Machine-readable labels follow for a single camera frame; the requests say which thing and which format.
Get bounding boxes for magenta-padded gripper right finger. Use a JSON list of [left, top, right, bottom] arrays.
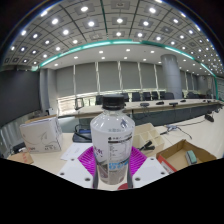
[[126, 146, 169, 188]]

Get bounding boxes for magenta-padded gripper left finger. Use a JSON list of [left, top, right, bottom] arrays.
[[57, 146, 99, 189]]

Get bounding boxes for clear bottle with black cap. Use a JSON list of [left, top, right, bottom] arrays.
[[89, 94, 136, 185]]

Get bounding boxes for white paper sheet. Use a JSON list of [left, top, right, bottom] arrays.
[[59, 142, 93, 162]]

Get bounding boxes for black clip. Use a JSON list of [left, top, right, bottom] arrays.
[[139, 140, 156, 152]]

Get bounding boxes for black desk device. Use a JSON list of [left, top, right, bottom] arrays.
[[72, 124, 94, 144]]

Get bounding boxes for flat round red coaster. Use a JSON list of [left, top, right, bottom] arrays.
[[117, 182, 130, 191]]

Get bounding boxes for cream divided tray box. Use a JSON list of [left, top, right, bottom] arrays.
[[132, 122, 165, 158]]

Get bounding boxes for cardboard box with red side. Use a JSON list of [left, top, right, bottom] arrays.
[[155, 139, 218, 174]]

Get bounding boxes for teal eraser block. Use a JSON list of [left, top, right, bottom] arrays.
[[185, 149, 198, 166]]

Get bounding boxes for white printed carton box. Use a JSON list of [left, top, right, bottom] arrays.
[[19, 115, 64, 154]]

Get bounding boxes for long curved conference desk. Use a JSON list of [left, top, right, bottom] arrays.
[[58, 98, 224, 128]]

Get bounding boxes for group of black office chairs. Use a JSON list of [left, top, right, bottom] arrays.
[[94, 90, 214, 103]]

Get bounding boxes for black power strip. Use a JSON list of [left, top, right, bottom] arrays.
[[12, 142, 27, 154]]

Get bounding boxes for black table microphone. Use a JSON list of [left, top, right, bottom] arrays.
[[204, 113, 215, 123]]

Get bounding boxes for group of ceiling lights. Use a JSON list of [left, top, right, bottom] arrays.
[[3, 0, 224, 74]]

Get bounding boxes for grey cable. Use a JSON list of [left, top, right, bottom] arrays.
[[164, 123, 194, 140]]

